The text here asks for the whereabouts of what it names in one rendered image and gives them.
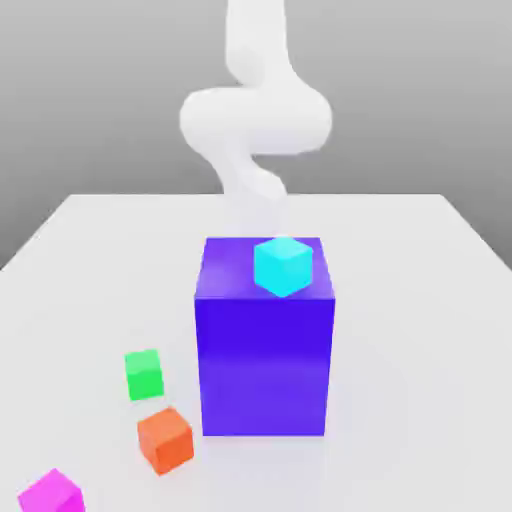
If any small orange cube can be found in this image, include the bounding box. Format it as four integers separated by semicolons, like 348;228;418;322
136;406;196;477

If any small cyan cube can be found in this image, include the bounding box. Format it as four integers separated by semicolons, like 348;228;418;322
253;235;314;299

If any small green cube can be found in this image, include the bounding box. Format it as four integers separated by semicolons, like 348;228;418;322
123;348;166;402

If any small magenta cube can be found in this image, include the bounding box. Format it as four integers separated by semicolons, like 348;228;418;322
16;467;87;512

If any large blue box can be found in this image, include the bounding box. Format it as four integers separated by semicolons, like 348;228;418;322
193;236;337;438

